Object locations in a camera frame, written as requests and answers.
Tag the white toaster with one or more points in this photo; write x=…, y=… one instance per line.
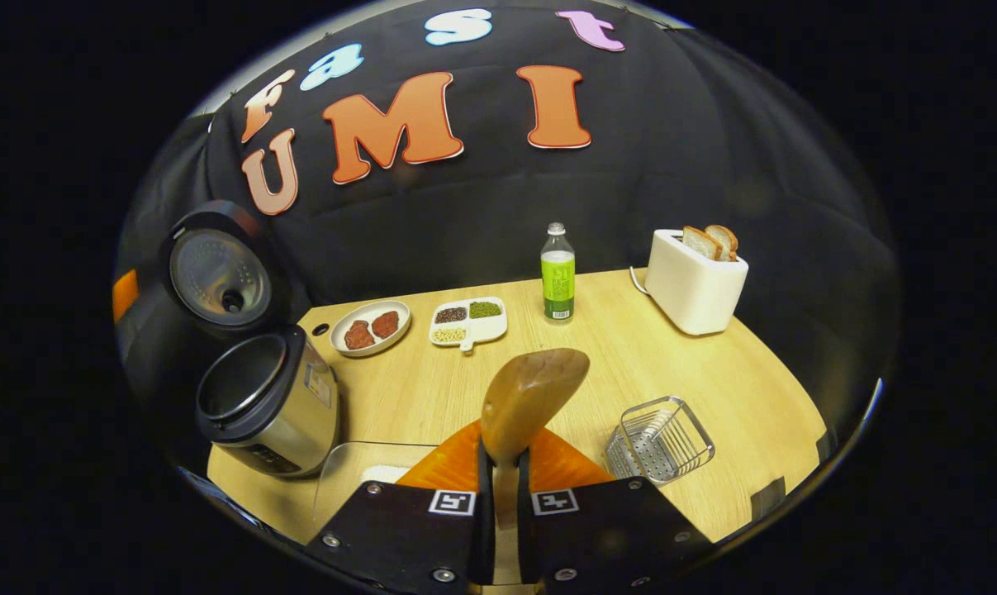
x=692, y=289

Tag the red meat piece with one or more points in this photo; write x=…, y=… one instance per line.
x=358, y=335
x=386, y=324

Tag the round white plate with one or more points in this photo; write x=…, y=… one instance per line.
x=366, y=312

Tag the black and steel rice cooker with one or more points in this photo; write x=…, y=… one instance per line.
x=283, y=413

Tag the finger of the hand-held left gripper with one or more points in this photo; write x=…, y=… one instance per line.
x=125, y=296

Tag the wooden spoon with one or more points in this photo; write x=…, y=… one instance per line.
x=531, y=397

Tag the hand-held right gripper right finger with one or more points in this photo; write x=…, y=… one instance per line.
x=524, y=537

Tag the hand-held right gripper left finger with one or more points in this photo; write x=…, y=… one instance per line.
x=486, y=529

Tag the clear plastic container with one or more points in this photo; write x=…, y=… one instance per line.
x=341, y=479

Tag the bread slice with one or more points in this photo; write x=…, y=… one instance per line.
x=700, y=244
x=728, y=240

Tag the green drink bottle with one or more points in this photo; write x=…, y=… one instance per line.
x=557, y=281

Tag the white rice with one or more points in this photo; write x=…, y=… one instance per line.
x=386, y=473

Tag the white divided bean dish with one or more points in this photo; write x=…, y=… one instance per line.
x=486, y=329

